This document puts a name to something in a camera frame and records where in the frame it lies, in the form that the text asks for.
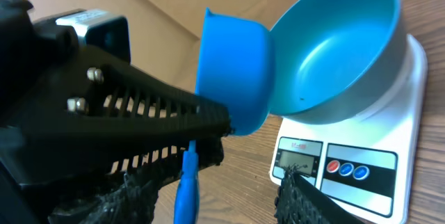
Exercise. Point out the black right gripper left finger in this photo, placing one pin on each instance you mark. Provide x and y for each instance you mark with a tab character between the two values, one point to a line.
130	197

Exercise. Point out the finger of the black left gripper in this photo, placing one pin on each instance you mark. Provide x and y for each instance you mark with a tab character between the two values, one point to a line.
115	110

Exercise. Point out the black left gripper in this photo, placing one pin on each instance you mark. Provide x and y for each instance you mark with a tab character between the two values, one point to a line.
32	188

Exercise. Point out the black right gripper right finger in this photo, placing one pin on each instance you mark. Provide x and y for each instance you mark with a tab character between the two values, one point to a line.
299	202

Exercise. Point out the blue plastic measuring scoop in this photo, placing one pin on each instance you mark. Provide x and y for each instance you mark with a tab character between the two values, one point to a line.
236	68

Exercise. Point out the white digital kitchen scale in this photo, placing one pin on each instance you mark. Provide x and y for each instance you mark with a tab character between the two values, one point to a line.
365	163

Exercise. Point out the teal blue bowl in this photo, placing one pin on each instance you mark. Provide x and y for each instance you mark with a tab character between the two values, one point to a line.
335	58

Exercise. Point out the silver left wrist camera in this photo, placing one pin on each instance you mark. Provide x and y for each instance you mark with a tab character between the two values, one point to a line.
97	27

